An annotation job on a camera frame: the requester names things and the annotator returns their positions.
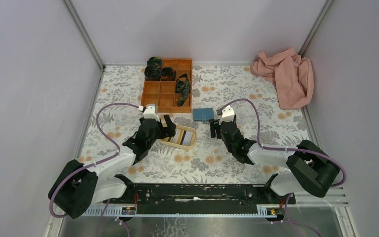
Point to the orange compartment organizer box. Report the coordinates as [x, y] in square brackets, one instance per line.
[163, 94]

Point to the white slotted cable duct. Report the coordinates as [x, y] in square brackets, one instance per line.
[242, 211]

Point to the beige oval tray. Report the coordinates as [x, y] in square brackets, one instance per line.
[166, 141]

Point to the dark rolled belt top-left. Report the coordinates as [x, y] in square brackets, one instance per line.
[152, 73]

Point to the pink crumpled cloth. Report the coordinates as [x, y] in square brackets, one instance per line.
[291, 74]

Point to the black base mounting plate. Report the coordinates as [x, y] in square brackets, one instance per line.
[217, 196]

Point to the dark rolled belt middle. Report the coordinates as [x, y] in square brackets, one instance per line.
[168, 74]

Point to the floral patterned table mat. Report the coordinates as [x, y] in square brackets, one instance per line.
[258, 117]

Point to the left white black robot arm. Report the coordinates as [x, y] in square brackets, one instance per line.
[80, 185]

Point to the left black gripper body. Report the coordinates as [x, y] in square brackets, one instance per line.
[158, 134]

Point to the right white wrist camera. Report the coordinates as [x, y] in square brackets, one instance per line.
[226, 114]

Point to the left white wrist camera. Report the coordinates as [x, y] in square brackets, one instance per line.
[150, 112]

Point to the cards in beige tray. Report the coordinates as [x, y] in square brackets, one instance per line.
[182, 137]

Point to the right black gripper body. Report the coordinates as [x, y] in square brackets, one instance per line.
[230, 148]

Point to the blue leather card holder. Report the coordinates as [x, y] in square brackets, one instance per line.
[202, 114]

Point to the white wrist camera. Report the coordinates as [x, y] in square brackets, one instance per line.
[150, 112]
[226, 114]

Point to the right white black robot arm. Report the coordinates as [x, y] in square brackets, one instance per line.
[311, 170]

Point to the dark rolled belt outside box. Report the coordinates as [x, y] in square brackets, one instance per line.
[154, 62]

